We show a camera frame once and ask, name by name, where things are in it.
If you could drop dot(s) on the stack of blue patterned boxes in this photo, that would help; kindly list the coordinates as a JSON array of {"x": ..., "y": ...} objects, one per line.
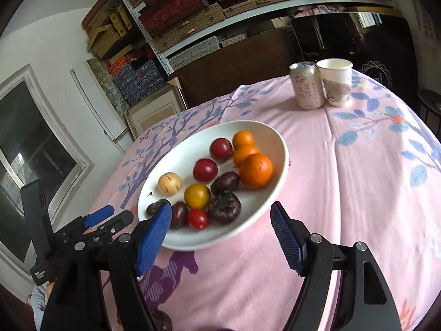
[{"x": 137, "y": 76}]

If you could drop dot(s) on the white patterned can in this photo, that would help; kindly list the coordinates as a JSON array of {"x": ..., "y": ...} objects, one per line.
[{"x": 306, "y": 86}]

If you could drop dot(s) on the white framed window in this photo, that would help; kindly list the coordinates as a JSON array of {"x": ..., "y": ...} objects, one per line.
[{"x": 44, "y": 110}]

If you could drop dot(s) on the oval orange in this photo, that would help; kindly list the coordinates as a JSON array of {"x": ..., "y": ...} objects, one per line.
[{"x": 243, "y": 155}]

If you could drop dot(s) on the white metal shelf rack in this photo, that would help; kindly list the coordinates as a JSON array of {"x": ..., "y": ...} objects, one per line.
[{"x": 262, "y": 12}]

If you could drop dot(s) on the brown wooden cabinet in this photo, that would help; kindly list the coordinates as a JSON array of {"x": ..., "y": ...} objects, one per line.
[{"x": 234, "y": 65}]

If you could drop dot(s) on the wooden picture frame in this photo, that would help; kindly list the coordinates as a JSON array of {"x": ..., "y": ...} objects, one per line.
[{"x": 155, "y": 110}]

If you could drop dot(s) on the white paper cup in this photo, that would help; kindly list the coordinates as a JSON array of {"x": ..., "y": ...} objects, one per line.
[{"x": 337, "y": 82}]

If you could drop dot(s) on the pile of tan wicker cases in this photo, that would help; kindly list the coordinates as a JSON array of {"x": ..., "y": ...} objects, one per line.
[{"x": 106, "y": 38}]

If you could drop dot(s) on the pink cloth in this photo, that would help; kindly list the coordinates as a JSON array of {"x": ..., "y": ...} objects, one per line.
[{"x": 320, "y": 9}]

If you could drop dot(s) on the yellow-orange round fruit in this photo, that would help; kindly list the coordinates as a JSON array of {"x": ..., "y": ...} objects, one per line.
[{"x": 197, "y": 196}]

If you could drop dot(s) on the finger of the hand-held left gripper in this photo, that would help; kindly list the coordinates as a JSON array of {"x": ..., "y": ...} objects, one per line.
[
  {"x": 100, "y": 213},
  {"x": 115, "y": 223}
]

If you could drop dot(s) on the large round orange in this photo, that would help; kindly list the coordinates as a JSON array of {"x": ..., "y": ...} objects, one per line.
[{"x": 256, "y": 171}]

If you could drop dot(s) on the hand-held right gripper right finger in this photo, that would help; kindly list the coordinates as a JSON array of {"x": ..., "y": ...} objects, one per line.
[{"x": 286, "y": 238}]

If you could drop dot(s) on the dark wooden chair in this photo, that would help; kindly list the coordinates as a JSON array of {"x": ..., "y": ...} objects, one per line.
[{"x": 429, "y": 101}]

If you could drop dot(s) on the pale yellow fruit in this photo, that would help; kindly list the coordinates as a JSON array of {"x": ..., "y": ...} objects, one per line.
[{"x": 169, "y": 182}]

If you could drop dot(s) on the beige patterned curtain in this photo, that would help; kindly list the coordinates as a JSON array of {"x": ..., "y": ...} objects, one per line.
[{"x": 423, "y": 41}]

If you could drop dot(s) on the small orange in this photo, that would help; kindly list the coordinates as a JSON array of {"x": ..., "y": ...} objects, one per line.
[{"x": 243, "y": 138}]

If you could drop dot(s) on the marble pattern board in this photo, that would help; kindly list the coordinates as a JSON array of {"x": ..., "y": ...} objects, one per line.
[{"x": 106, "y": 86}]

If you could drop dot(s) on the pink printed tablecloth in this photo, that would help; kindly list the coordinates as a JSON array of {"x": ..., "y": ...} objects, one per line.
[{"x": 344, "y": 186}]

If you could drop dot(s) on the white ceramic plate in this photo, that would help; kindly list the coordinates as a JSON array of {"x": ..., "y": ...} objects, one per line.
[{"x": 248, "y": 210}]

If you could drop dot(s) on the white leaning board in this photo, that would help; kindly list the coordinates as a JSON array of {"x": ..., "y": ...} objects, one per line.
[{"x": 100, "y": 110}]

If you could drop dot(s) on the dark water chestnut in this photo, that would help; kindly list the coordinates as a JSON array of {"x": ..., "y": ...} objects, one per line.
[
  {"x": 179, "y": 214},
  {"x": 155, "y": 208},
  {"x": 224, "y": 207},
  {"x": 162, "y": 321},
  {"x": 225, "y": 182}
]

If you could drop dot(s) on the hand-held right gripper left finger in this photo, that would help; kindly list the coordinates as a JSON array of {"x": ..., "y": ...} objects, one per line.
[{"x": 155, "y": 238}]

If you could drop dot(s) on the dark red plum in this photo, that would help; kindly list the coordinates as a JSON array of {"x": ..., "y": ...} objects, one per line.
[
  {"x": 205, "y": 169},
  {"x": 221, "y": 149}
]

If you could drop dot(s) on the stack of woven boxes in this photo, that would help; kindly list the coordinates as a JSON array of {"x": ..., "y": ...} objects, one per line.
[{"x": 179, "y": 7}]

